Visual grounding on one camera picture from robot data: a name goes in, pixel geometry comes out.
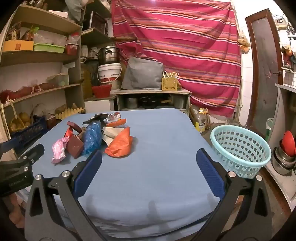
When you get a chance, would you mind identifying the yellow oil jug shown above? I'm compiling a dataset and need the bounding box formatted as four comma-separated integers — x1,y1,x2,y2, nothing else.
81,61,93,99

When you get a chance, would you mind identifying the blue plastic crate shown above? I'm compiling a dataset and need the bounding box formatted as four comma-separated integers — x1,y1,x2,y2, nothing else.
9,116,48,145

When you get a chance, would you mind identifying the brown bottle with yellow cap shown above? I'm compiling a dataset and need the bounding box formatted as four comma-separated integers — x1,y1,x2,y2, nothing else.
194,108,207,133

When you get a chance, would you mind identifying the green plastic container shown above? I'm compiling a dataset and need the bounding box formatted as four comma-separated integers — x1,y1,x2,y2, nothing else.
33,43,65,53

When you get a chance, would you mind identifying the person's left hand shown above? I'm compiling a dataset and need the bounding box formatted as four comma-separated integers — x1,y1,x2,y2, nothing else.
8,192,26,229

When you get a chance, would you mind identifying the brown framed door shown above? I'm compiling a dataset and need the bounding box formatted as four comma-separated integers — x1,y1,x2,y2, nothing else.
245,9,285,139

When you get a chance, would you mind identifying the yellow plastic container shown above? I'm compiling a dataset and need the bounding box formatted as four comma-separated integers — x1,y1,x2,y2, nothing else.
2,40,35,52

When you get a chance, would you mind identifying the white plastic bucket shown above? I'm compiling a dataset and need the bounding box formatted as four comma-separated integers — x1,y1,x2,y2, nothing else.
97,63,122,84

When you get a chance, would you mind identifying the red plastic basket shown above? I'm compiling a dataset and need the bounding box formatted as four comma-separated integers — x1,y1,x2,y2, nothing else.
92,84,112,98

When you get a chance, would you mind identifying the wooden shelf unit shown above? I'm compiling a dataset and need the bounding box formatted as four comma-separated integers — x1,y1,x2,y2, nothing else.
0,5,86,160

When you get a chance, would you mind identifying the red mesh bag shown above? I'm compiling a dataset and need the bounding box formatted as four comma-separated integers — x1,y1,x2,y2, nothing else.
0,83,56,102

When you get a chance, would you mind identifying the grey cushion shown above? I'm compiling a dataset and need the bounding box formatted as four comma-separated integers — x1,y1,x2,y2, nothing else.
121,57,164,91

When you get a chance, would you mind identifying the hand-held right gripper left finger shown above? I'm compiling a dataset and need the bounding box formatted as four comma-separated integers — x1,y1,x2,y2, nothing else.
24,150,102,241

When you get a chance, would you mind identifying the pink wrapper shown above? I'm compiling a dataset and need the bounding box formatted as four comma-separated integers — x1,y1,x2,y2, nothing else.
51,136,70,164

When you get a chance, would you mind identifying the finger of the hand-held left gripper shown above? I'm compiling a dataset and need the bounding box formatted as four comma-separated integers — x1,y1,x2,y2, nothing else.
0,137,23,162
20,144,45,166

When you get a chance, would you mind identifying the clear plastic container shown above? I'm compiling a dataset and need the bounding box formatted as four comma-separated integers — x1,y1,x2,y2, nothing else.
46,73,69,87

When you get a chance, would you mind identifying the orange plastic bag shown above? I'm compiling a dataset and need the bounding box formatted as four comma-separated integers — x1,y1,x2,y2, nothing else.
105,126,134,158

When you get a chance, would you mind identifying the turquoise plastic basket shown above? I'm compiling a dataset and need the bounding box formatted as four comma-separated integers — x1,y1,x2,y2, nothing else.
210,125,271,179

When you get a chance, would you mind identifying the wooden utensil holder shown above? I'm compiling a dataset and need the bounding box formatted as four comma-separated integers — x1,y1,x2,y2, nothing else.
161,71,180,91

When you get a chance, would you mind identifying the stack of steel bowls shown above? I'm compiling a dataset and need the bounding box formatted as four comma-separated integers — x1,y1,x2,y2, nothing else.
272,146,296,175

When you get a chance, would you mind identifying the red striped cloth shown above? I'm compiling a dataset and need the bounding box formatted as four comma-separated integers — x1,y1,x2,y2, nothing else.
111,0,242,117

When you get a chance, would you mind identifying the black cooking pot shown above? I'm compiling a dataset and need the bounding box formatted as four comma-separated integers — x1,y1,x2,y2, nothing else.
140,96,158,109

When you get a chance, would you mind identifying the yellow net bag of potatoes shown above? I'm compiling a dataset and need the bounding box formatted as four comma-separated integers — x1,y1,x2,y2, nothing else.
9,112,31,132

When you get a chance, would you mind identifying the orange snack packet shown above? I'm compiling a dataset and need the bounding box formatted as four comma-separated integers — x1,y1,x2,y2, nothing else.
106,119,127,127

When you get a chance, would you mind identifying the beige striped cardboard piece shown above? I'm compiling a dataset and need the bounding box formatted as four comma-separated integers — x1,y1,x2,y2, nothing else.
102,126,123,145

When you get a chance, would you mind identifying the silver snack packet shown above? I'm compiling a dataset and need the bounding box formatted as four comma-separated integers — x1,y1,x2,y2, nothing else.
103,112,122,124

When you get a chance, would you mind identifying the red ladle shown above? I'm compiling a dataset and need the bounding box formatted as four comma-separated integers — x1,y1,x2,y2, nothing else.
282,130,296,157

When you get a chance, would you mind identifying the blue plastic bag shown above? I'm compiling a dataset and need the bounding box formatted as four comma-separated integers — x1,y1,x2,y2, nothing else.
82,120,102,156

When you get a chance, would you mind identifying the small maroon packet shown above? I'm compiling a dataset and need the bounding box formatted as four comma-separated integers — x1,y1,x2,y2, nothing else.
67,121,82,133

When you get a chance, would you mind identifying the black packet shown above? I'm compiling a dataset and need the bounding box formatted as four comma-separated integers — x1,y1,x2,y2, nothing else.
83,113,107,126

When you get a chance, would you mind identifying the dark metal appliance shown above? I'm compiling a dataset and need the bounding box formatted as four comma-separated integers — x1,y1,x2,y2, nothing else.
91,11,108,36

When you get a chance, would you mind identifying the small steel pot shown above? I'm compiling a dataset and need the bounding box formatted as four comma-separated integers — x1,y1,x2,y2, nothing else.
126,97,139,109

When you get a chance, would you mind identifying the small red basket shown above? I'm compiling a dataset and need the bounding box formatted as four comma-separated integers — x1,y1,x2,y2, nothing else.
65,44,79,55

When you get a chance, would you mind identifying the low wooden cabinet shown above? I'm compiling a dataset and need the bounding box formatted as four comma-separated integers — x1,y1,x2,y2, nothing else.
114,89,192,114

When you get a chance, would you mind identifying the small white cabinet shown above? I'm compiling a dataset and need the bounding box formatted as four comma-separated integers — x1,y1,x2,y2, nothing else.
84,95,117,114

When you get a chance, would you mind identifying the yellow egg tray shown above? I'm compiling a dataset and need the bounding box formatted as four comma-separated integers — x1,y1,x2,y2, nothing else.
55,107,85,120

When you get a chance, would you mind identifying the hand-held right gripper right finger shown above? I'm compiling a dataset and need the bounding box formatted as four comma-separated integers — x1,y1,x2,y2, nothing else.
192,148,273,241

